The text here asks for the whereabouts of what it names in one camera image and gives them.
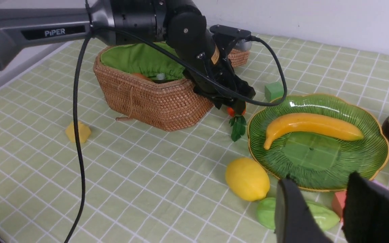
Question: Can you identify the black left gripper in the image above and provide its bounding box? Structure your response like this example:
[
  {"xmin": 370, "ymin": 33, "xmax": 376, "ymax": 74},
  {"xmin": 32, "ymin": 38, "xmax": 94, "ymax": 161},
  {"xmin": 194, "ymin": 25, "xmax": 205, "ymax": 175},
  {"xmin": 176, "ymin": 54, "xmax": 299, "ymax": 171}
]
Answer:
[{"xmin": 185, "ymin": 51, "xmax": 256, "ymax": 109}]

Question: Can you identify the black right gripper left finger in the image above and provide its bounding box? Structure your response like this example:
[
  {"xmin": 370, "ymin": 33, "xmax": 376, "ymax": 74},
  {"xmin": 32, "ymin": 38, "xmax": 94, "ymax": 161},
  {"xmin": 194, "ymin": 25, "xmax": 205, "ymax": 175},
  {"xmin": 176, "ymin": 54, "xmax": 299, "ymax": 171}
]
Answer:
[{"xmin": 274, "ymin": 178, "xmax": 332, "ymax": 243}]

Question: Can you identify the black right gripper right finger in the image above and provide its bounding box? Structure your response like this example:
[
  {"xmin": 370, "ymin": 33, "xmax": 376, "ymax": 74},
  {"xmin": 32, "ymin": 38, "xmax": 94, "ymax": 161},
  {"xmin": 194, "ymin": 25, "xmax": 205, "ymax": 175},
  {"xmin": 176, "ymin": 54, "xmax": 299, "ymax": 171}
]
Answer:
[{"xmin": 343, "ymin": 172, "xmax": 389, "ymax": 243}]

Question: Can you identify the green toy bitter gourd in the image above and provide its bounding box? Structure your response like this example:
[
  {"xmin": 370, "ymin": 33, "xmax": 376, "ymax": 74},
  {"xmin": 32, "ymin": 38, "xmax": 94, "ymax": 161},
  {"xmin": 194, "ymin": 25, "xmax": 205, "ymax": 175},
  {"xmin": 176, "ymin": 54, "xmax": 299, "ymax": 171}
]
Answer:
[{"xmin": 257, "ymin": 197, "xmax": 340, "ymax": 231}]

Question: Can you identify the yellow toy lemon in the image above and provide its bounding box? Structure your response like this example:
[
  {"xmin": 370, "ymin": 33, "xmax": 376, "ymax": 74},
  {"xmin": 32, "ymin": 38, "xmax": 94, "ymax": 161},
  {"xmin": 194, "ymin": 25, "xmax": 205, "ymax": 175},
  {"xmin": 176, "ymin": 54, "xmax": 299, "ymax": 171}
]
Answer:
[{"xmin": 225, "ymin": 157, "xmax": 270, "ymax": 202}]

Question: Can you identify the orange toy carrot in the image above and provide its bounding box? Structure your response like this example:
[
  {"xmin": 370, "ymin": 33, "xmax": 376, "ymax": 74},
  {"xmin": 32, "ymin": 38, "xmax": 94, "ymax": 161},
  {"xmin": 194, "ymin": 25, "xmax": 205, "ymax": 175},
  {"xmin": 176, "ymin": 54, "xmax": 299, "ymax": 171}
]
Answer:
[{"xmin": 227, "ymin": 107, "xmax": 247, "ymax": 142}]

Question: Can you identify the yellow toy banana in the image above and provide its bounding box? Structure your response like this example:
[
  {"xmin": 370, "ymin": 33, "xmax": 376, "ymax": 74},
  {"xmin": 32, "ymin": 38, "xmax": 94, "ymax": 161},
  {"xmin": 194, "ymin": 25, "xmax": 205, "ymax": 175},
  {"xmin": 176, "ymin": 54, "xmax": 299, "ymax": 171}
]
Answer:
[{"xmin": 264, "ymin": 113, "xmax": 364, "ymax": 150}]

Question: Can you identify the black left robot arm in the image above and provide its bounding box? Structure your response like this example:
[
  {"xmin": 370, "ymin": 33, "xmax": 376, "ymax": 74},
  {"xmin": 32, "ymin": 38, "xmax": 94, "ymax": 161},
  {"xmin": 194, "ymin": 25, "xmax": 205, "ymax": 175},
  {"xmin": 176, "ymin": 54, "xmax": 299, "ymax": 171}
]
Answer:
[{"xmin": 0, "ymin": 0, "xmax": 255, "ymax": 108}]

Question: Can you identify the woven wicker basket lid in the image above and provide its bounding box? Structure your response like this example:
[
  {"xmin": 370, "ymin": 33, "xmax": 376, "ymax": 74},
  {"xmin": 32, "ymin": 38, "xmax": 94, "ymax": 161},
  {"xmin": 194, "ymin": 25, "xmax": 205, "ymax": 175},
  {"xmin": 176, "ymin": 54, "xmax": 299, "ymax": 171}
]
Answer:
[{"xmin": 228, "ymin": 49, "xmax": 250, "ymax": 67}]

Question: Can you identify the coral foam cube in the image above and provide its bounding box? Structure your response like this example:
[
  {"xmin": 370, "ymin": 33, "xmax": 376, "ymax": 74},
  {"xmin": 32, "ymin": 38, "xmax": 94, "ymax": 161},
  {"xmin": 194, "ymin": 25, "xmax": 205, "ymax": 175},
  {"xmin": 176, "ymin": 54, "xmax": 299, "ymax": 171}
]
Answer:
[{"xmin": 331, "ymin": 190, "xmax": 347, "ymax": 220}]

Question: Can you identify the green leaf-shaped glass plate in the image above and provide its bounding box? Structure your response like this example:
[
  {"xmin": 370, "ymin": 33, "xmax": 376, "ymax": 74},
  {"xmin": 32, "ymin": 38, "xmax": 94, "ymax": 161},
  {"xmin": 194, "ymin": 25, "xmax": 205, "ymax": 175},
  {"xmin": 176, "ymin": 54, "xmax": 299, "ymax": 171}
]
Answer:
[{"xmin": 247, "ymin": 93, "xmax": 389, "ymax": 192}]

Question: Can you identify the green foam cube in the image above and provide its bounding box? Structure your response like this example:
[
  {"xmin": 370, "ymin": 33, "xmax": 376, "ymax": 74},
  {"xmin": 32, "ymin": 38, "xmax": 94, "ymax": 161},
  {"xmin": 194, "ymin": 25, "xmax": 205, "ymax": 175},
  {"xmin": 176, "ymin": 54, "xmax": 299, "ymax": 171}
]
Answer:
[{"xmin": 264, "ymin": 81, "xmax": 284, "ymax": 102}]

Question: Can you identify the woven wicker basket green lining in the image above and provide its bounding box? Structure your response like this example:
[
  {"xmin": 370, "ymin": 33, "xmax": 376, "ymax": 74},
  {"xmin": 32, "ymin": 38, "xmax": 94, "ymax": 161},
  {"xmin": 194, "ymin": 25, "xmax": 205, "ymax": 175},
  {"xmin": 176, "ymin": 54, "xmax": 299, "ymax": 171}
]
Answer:
[{"xmin": 93, "ymin": 44, "xmax": 213, "ymax": 131}]

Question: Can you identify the yellow foam block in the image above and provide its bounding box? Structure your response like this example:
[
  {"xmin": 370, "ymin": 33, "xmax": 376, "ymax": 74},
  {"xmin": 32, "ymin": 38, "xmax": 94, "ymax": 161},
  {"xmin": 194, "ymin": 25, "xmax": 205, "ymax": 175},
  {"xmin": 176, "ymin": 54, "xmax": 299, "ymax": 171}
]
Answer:
[{"xmin": 65, "ymin": 121, "xmax": 92, "ymax": 143}]

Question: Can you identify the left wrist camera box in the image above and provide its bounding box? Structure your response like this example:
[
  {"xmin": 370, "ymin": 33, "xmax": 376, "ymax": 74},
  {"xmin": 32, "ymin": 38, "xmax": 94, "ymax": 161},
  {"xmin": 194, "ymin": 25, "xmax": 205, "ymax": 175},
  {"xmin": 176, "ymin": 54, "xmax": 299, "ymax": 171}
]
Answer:
[{"xmin": 209, "ymin": 24, "xmax": 252, "ymax": 54}]

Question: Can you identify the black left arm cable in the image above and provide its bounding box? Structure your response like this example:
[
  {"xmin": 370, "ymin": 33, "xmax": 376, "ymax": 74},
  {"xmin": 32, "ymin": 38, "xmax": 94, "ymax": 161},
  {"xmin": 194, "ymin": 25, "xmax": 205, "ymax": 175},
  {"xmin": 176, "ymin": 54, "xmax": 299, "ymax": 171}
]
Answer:
[{"xmin": 63, "ymin": 0, "xmax": 288, "ymax": 243}]

